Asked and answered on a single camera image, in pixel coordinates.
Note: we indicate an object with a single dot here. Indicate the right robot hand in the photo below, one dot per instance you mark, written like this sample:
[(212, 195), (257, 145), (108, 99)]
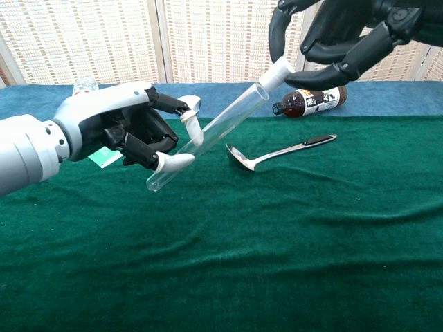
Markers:
[(346, 20)]

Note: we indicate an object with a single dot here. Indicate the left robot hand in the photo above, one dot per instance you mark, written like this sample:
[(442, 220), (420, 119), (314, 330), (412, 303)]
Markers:
[(97, 110)]

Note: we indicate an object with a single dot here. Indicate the white tube cap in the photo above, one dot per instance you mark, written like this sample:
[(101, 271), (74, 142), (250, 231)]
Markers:
[(275, 76)]

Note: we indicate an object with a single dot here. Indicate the transparent glass test tube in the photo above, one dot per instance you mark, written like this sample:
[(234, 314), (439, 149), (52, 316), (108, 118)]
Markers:
[(228, 117)]

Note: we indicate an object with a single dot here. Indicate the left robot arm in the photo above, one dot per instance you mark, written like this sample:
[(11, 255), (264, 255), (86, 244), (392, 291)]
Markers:
[(24, 152)]

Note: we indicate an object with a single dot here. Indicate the clear plastic water bottle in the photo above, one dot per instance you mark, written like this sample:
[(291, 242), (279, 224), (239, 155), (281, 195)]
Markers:
[(84, 84)]

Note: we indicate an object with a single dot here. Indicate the green sachet packet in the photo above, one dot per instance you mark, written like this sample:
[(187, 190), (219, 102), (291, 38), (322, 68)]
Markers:
[(104, 158)]

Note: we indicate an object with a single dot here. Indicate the woven bamboo screen panel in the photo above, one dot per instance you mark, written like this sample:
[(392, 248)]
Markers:
[(391, 67), (225, 34), (436, 65), (69, 34)]

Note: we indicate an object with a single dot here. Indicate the blue table cloth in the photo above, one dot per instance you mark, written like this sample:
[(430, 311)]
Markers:
[(380, 100)]

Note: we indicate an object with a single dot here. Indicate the dark tea bottle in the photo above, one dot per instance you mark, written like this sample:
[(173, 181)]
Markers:
[(304, 105)]

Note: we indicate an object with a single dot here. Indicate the white computer mouse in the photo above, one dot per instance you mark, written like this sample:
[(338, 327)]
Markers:
[(194, 103)]

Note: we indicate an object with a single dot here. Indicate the steel ladle with black grip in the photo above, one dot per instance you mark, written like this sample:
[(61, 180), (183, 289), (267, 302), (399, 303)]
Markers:
[(239, 159)]

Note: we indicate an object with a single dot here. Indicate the green velvet cloth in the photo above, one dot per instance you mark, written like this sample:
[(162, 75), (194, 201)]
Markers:
[(242, 259)]

